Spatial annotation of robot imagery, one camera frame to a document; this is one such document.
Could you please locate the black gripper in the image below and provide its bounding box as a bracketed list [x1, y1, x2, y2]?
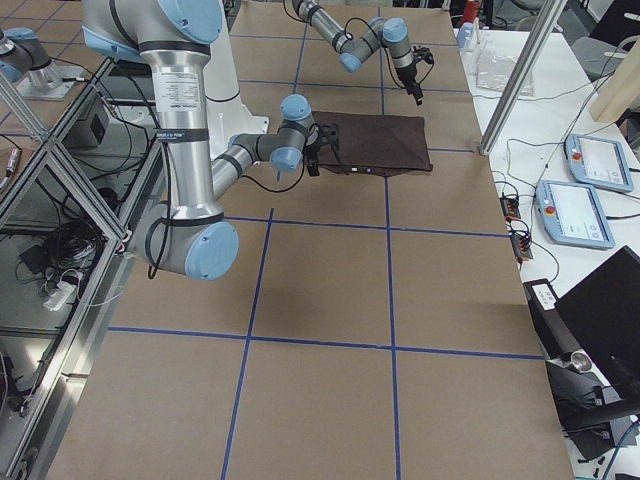
[305, 123, 340, 176]
[397, 45, 434, 106]

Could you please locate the dark brown t-shirt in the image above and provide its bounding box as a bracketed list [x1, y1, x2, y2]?
[314, 111, 433, 177]

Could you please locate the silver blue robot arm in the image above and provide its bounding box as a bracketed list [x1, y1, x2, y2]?
[290, 1, 435, 105]
[83, 1, 321, 281]

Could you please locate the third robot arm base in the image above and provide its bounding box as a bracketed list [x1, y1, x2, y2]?
[1, 27, 86, 101]

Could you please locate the clear plastic bag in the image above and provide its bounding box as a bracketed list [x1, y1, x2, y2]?
[476, 50, 518, 92]

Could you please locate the red cylinder bottle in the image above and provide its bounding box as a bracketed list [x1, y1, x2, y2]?
[461, 0, 481, 24]

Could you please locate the orange black connector module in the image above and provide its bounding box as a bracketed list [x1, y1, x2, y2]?
[499, 195, 521, 221]

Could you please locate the far blue teach pendant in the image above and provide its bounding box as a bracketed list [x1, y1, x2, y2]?
[564, 134, 634, 193]

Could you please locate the blue teach pendant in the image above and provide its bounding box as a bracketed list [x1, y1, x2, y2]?
[535, 180, 615, 250]
[564, 134, 634, 193]

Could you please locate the near blue teach pendant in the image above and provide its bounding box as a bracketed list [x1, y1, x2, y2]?
[535, 180, 615, 250]

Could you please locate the white power strip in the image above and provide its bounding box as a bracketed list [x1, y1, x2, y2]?
[43, 280, 76, 312]

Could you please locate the black laptop computer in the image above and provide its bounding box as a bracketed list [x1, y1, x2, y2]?
[556, 246, 639, 398]

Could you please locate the black labelled box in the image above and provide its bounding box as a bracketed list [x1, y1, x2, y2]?
[523, 279, 581, 361]

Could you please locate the aluminium vertical post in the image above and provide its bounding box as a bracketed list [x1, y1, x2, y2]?
[478, 0, 567, 156]

